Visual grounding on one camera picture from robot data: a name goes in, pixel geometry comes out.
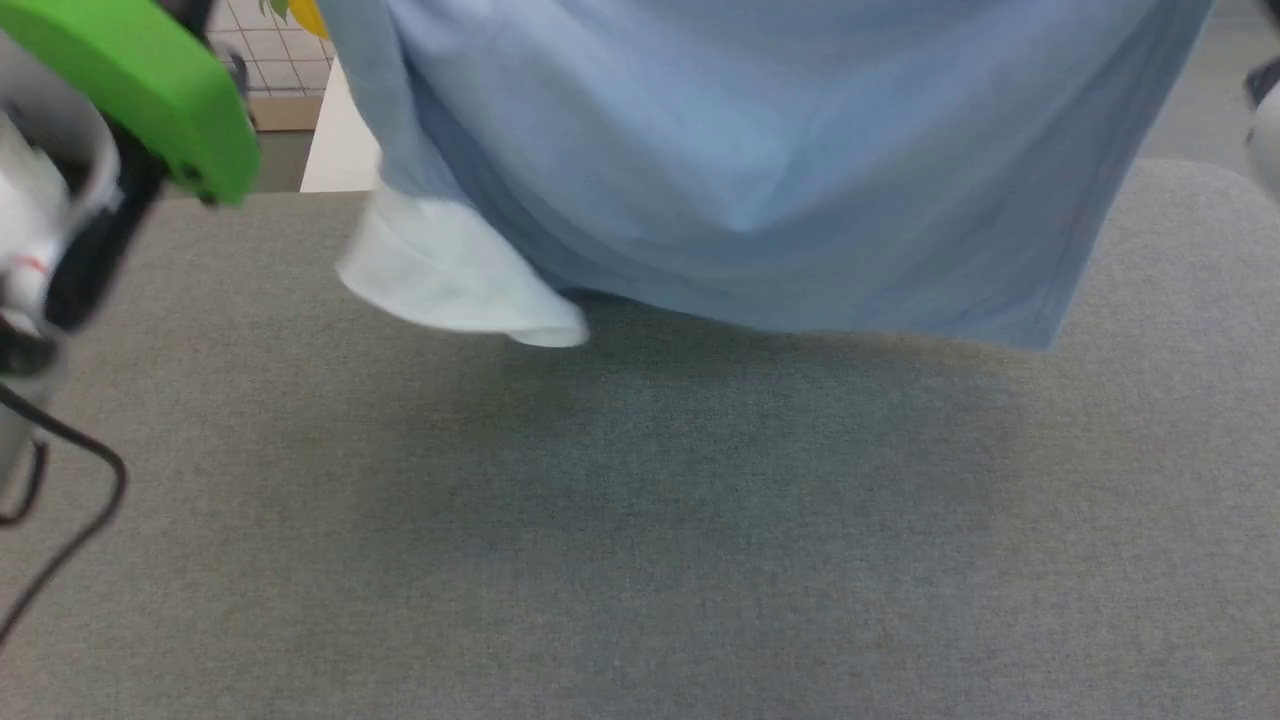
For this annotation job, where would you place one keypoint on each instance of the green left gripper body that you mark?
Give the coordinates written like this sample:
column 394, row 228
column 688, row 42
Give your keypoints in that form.
column 140, row 80

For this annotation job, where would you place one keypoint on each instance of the light blue and white shirt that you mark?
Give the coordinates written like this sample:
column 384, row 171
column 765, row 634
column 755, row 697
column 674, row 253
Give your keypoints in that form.
column 750, row 150

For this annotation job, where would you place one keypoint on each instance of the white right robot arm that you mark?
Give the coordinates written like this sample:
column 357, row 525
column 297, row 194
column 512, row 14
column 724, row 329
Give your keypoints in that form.
column 1265, row 140

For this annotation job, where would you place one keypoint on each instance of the lemon print partition screen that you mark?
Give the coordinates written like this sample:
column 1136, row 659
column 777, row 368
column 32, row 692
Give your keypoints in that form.
column 280, row 60

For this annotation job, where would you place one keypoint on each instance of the white box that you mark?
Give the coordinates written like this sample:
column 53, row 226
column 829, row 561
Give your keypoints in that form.
column 340, row 150

